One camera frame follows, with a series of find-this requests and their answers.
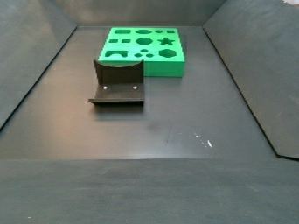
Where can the black curved holder stand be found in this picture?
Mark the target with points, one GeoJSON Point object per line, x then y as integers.
{"type": "Point", "coordinates": [120, 84]}

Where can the green shape-sorting block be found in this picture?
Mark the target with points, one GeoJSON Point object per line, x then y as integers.
{"type": "Point", "coordinates": [156, 46]}

